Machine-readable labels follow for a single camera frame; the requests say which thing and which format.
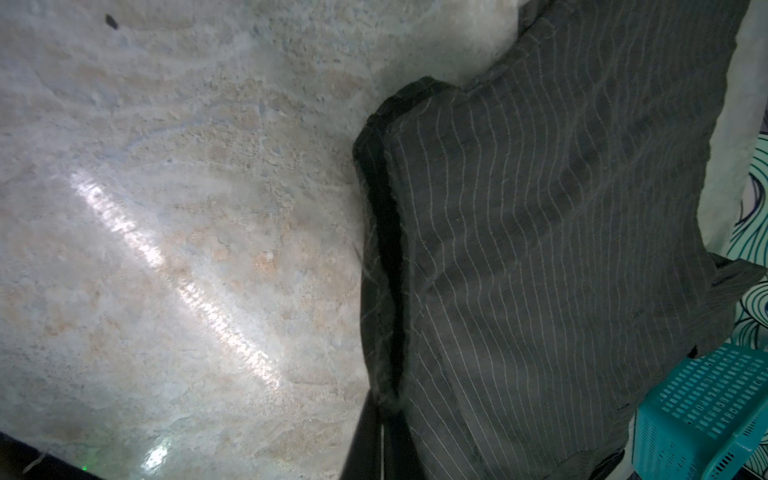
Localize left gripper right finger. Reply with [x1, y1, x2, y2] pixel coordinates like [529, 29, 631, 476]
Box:
[382, 412, 425, 480]

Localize teal plastic basket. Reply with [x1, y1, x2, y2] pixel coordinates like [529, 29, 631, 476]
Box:
[632, 344, 767, 480]

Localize dark pinstriped long sleeve shirt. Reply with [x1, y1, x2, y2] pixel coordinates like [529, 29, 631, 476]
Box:
[353, 1, 765, 479]

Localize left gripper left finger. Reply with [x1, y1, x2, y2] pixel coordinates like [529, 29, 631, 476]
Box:
[339, 392, 382, 480]

